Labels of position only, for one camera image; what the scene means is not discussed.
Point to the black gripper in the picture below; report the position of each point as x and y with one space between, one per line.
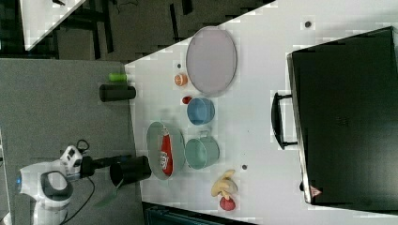
89 165

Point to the red plush ketchup bottle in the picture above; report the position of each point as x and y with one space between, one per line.
166 153

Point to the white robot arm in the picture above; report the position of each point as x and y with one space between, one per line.
49 185

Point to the green oval strainer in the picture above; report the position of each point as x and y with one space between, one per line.
153 141

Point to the black cylinder lower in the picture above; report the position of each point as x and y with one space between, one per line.
131 170

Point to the black cylinder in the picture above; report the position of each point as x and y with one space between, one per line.
112 92
131 170

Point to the black cylinder upper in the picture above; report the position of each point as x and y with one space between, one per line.
112 92

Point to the green cylinder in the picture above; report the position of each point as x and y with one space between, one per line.
118 77

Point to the teal pot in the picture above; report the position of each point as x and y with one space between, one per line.
202 152

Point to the small red toy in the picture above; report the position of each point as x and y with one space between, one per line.
186 100

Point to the blue bowl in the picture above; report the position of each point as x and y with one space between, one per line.
200 111

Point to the orange slice toy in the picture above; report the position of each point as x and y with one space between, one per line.
181 79

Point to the red plush strawberry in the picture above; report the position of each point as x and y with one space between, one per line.
227 204

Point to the round grey plate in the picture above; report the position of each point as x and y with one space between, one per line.
211 60

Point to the black toaster oven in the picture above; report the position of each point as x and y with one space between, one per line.
344 96

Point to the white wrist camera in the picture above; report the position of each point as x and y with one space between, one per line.
72 160

